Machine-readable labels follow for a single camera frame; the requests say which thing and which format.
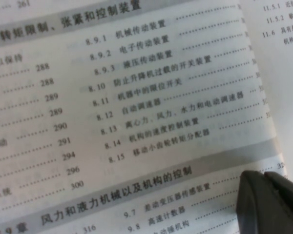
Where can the hardcover technical book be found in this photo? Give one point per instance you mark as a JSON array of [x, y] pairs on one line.
[[136, 109]]

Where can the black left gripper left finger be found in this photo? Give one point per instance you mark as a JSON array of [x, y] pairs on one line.
[[256, 207]]

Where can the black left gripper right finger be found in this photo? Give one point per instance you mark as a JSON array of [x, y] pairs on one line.
[[288, 192]]

